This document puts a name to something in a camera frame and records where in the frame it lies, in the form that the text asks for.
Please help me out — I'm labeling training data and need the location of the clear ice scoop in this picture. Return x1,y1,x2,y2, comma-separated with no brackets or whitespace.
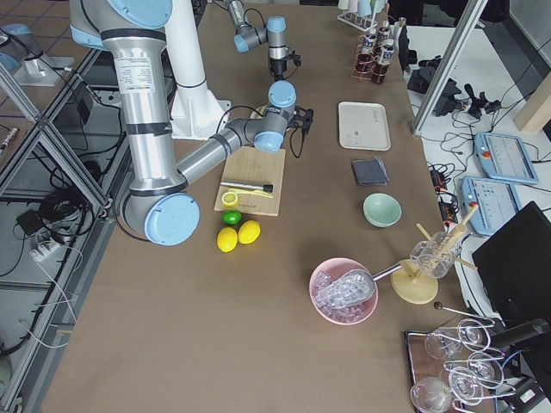
315,263,402,310

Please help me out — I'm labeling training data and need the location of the grey folded cloth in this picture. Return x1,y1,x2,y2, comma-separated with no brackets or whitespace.
351,157,390,186

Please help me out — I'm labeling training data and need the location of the yellow plastic knife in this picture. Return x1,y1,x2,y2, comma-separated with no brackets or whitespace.
227,188,274,199

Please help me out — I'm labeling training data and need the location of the drink bottle bottom right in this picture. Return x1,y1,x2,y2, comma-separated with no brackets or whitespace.
378,39,394,76

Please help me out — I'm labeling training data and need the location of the robot arm near bottles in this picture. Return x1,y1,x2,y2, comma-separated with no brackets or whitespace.
223,1,301,81

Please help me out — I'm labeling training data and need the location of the aluminium frame post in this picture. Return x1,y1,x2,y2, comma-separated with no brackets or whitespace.
412,0,487,137

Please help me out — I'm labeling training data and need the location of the pink bowl with ice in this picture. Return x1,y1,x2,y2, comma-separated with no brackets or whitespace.
309,257,378,325

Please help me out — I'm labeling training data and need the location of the black gripper body bottle side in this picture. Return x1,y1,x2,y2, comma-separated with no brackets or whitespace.
269,58,288,81

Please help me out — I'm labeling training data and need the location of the yellow lemon upper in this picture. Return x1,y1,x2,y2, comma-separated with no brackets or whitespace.
238,220,262,244

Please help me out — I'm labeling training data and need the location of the yellow lemon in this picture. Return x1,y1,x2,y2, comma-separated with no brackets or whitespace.
216,227,238,253
238,220,262,244

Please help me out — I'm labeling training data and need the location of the cream serving tray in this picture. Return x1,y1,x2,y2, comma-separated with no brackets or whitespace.
337,102,391,151

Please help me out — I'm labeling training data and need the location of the robot arm near lemons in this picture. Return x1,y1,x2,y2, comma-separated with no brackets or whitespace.
70,1,296,246

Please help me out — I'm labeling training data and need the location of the wooden cutting board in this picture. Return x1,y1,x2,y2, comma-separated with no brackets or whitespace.
214,147,286,217

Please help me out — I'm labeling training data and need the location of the half cut lemon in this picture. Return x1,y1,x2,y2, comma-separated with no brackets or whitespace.
220,191,238,207

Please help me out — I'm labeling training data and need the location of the drink bottle top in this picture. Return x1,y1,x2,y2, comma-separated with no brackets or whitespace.
375,21,390,46

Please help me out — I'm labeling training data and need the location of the steel muddler black tip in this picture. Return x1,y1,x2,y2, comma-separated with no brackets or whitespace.
220,181,274,194

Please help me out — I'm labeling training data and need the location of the copper wire bottle rack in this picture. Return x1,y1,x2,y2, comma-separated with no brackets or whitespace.
351,35,391,84

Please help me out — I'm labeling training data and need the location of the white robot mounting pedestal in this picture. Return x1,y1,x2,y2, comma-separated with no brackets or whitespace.
164,1,225,140

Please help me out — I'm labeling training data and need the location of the wine glass rack tray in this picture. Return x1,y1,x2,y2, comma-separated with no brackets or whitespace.
405,316,516,412

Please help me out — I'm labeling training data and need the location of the glass pitcher on stand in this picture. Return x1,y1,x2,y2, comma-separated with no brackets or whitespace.
410,226,477,279

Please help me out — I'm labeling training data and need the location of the yellow lemon lower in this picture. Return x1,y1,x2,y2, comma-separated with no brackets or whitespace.
216,227,238,253

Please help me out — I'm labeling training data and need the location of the black monitor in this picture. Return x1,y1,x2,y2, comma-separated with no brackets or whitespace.
473,201,550,324

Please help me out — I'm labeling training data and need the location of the drink bottle bottom left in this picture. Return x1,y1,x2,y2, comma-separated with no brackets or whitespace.
358,33,376,64

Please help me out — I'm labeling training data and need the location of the drink bottle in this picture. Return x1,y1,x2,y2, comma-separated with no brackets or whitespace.
378,39,394,76
358,33,376,64
375,21,390,46

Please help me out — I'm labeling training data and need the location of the white cup rack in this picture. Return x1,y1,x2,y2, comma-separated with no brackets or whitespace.
337,0,387,32

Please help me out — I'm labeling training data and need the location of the green lime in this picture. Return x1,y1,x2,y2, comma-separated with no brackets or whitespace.
221,210,242,225

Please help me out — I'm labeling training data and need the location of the mint green bowl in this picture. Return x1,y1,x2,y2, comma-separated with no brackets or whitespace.
362,193,402,228

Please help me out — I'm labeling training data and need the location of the wooden mug tree stand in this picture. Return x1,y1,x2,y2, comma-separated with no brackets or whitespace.
391,202,479,305

